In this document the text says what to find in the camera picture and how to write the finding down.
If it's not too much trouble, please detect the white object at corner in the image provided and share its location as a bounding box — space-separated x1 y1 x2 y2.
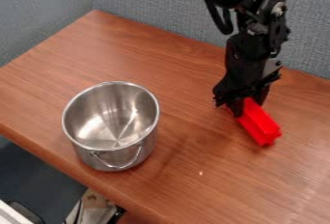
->
0 200 32 224

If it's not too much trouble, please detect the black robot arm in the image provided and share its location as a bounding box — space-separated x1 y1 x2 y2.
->
203 0 290 117

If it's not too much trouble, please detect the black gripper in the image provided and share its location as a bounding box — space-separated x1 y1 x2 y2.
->
212 34 280 118

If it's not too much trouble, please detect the red plastic block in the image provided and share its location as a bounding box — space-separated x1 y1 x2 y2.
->
236 98 282 146

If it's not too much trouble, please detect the beige object under table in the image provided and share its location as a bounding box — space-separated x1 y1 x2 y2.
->
63 187 127 224

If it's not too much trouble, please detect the stainless steel pot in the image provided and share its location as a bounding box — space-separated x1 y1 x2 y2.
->
61 81 160 172

